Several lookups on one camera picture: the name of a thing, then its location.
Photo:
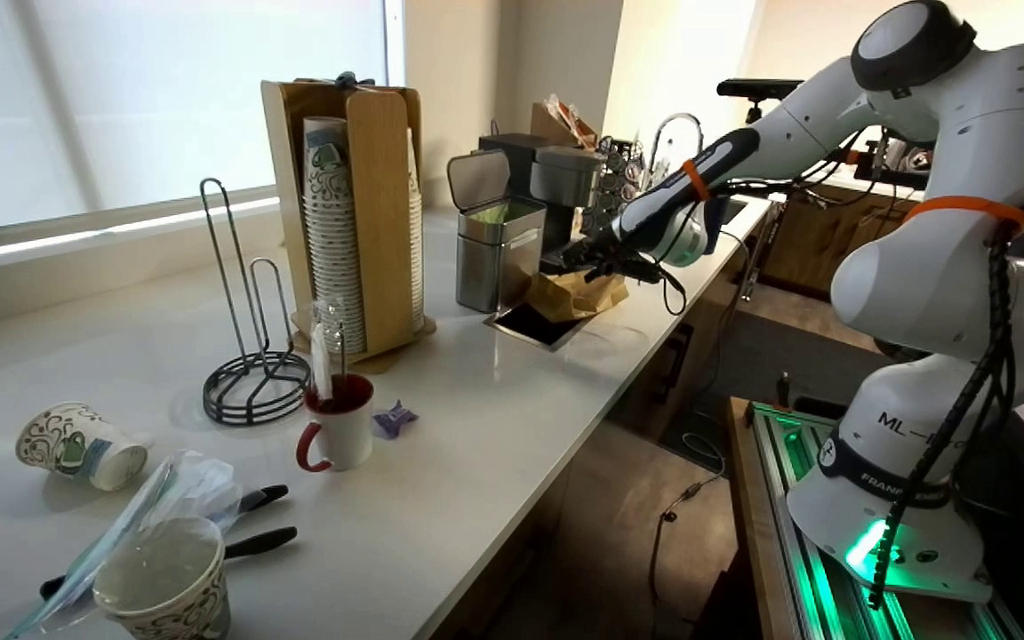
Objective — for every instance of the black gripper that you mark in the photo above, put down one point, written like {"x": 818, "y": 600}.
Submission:
{"x": 618, "y": 249}

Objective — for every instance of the brown paper bag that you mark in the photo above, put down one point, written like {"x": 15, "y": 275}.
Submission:
{"x": 572, "y": 295}

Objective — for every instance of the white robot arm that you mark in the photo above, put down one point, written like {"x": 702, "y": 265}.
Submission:
{"x": 950, "y": 285}

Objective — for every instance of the steel trash bin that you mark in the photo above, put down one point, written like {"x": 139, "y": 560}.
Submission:
{"x": 496, "y": 272}

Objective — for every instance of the trash bin lid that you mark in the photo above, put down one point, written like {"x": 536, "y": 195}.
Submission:
{"x": 479, "y": 180}

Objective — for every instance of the clear plastic straw bag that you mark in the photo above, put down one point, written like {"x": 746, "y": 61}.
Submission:
{"x": 196, "y": 486}

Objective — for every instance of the dark countertop appliance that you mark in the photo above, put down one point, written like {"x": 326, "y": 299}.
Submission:
{"x": 561, "y": 180}

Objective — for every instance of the green bin liner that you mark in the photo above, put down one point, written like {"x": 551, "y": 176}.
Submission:
{"x": 491, "y": 220}

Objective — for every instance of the brown snack box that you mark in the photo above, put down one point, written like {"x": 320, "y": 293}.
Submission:
{"x": 561, "y": 121}

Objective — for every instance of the chrome faucet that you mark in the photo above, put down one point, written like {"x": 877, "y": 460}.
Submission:
{"x": 656, "y": 147}

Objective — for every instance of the wooden cup dispenser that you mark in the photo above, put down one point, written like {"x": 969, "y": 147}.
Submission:
{"x": 380, "y": 215}

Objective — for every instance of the printed paper cup stack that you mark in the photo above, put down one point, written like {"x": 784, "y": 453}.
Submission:
{"x": 332, "y": 237}

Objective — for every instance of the small purple wrapper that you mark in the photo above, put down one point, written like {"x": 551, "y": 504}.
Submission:
{"x": 396, "y": 416}

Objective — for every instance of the clear plastic stirrer pack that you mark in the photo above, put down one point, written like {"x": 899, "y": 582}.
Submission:
{"x": 320, "y": 357}

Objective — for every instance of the white roller blind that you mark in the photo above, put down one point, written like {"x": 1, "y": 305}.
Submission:
{"x": 241, "y": 84}

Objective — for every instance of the black stereo camera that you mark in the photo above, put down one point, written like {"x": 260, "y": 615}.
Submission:
{"x": 762, "y": 88}

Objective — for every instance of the aluminium rail base frame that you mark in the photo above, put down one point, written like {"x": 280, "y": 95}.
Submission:
{"x": 818, "y": 592}

